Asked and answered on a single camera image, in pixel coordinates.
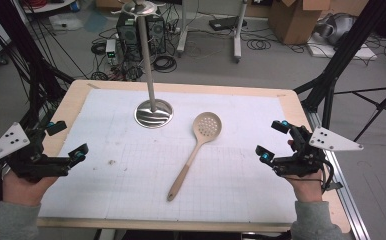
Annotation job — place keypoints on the grey bag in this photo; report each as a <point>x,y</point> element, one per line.
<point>336,28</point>

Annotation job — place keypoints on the metal utensil stand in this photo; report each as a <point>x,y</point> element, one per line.
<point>153,115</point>

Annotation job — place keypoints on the white stand legs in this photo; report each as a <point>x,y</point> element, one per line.
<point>237,36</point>

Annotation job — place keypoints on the person's left hand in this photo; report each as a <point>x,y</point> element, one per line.
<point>24,191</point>

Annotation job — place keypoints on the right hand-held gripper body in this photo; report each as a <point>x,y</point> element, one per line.
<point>306,160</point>

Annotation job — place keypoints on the white flat board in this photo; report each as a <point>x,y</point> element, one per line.
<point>344,51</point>

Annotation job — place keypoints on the small device with green light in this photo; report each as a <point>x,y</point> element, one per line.
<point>110,50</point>

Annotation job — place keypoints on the black tripod stand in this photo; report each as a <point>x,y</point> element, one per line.
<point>341,60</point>
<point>31,60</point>

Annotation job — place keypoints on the beige slotted spoon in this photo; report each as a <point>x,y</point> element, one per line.
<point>206,128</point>

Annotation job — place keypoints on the cardboard box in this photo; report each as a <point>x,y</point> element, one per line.
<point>294,20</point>

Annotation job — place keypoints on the black power strip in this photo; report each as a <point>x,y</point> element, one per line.
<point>226,23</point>

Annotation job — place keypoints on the person's right hand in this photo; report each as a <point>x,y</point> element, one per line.
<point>307,188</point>

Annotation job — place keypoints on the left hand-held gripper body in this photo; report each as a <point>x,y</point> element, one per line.
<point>31,163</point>

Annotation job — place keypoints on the white grid mat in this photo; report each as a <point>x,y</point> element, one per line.
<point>131,186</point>

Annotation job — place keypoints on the aluminium rail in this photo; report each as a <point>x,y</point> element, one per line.
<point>344,200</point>

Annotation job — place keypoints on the black computer tower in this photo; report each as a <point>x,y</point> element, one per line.
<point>129,36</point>

